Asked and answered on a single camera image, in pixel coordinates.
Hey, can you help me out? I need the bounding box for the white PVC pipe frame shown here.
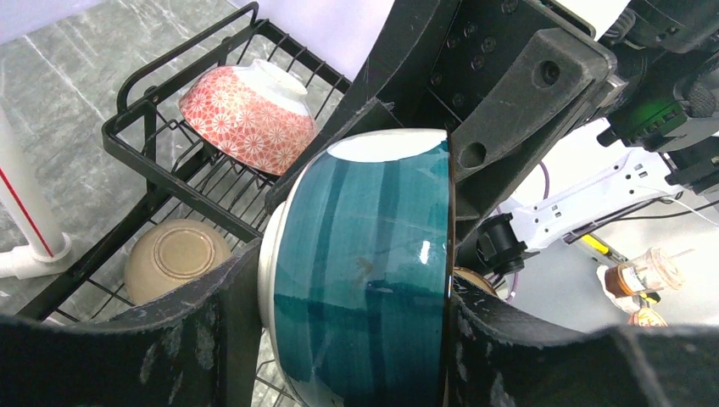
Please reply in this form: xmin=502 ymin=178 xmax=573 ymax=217
xmin=1 ymin=113 xmax=75 ymax=280

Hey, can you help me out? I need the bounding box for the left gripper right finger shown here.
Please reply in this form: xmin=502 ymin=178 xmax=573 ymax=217
xmin=447 ymin=277 xmax=718 ymax=406

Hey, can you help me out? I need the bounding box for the iced coffee cup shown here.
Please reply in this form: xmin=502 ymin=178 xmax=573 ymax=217
xmin=599 ymin=248 xmax=686 ymax=298

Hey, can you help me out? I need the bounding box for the orange geometric patterned bowl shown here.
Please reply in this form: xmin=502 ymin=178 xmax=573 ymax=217
xmin=454 ymin=267 xmax=498 ymax=297

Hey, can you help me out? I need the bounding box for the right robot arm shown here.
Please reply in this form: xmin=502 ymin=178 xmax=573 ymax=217
xmin=265 ymin=1 xmax=718 ymax=270

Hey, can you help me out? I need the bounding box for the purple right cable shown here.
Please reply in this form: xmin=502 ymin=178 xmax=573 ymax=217
xmin=493 ymin=161 xmax=552 ymax=304

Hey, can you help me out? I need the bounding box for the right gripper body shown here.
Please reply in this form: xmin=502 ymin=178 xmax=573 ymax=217
xmin=265 ymin=1 xmax=617 ymax=225

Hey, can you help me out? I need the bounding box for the black wire dish rack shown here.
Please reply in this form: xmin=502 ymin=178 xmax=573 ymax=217
xmin=1 ymin=1 xmax=350 ymax=406

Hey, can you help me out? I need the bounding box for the red patterned bowl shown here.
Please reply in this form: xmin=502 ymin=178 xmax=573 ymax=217
xmin=178 ymin=59 xmax=318 ymax=176

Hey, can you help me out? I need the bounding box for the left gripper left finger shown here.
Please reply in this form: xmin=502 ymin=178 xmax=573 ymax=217
xmin=1 ymin=240 xmax=262 ymax=406

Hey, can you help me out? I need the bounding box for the teal white bowl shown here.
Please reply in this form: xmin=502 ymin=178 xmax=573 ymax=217
xmin=258 ymin=129 xmax=454 ymax=406

